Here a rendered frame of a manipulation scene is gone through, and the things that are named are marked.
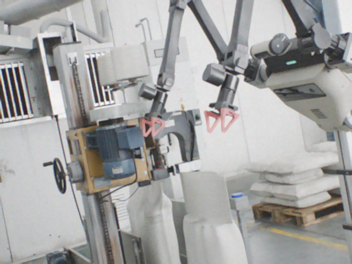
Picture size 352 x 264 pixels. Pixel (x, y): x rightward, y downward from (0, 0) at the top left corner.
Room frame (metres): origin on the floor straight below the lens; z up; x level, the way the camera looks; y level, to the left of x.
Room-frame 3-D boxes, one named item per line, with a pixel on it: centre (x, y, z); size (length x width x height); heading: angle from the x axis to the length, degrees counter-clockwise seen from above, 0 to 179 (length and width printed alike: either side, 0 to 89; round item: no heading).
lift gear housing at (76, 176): (2.66, 0.55, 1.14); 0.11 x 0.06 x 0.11; 26
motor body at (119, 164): (2.53, 0.32, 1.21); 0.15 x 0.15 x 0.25
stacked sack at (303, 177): (5.61, -1.02, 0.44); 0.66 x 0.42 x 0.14; 20
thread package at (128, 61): (2.61, 0.19, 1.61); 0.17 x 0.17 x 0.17
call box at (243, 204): (2.83, -0.22, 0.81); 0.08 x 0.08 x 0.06; 26
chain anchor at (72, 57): (2.66, 0.45, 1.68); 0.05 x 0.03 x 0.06; 116
